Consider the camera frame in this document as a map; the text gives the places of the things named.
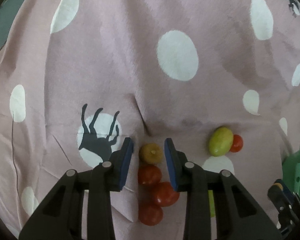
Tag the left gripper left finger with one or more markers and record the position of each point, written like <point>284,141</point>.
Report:
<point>59,215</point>

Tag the green fruit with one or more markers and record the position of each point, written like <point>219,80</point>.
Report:
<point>211,204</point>

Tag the small yellow-brown fruit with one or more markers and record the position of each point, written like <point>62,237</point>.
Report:
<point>151,153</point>

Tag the green plastic basket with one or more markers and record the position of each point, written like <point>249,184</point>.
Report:
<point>291,172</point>

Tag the red tomato beside back fruit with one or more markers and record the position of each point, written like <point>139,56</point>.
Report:
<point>237,144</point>

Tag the red tomato middle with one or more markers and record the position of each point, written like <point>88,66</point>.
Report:
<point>163,194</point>

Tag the yellow-green fruit at back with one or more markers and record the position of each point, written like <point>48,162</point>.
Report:
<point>220,141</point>

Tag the red tomato bottom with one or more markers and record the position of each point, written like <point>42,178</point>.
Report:
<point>150,214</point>

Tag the red tomato top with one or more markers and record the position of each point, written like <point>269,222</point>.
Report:
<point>149,175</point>

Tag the pink polka dot cloth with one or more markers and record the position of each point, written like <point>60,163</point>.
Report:
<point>79,76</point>

